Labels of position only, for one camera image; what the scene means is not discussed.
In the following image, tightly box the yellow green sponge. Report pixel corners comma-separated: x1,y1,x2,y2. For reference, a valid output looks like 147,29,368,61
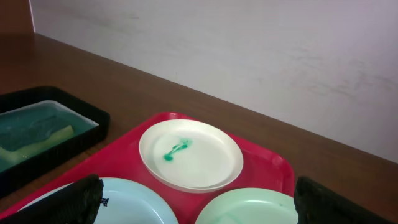
1,116,75,164

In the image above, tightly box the light green plate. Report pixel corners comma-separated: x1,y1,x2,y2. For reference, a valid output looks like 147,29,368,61
195,188,299,224

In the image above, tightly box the light blue plate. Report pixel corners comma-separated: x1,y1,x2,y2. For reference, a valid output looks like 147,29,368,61
18,177,180,224

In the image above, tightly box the red plastic tray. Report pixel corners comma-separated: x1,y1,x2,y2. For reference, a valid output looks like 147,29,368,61
1,112,295,223

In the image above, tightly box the white plate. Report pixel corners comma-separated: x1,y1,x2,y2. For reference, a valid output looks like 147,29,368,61
139,119,244,194

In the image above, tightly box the black water tray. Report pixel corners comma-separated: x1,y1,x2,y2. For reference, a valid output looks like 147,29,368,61
1,86,110,197

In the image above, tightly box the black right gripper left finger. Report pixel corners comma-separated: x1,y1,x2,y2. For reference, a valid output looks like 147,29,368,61
1,174,104,224

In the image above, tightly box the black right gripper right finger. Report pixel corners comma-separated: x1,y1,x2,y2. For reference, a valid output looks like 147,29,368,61
294,177,394,224

